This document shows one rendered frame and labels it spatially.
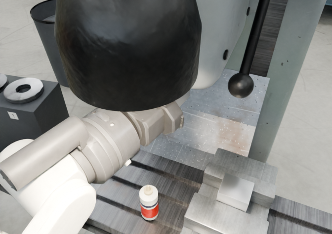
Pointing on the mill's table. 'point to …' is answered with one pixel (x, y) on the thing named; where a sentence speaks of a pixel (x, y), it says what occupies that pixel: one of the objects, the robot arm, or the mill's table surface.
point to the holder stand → (28, 108)
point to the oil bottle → (149, 202)
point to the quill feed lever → (251, 48)
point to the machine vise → (257, 197)
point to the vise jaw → (221, 218)
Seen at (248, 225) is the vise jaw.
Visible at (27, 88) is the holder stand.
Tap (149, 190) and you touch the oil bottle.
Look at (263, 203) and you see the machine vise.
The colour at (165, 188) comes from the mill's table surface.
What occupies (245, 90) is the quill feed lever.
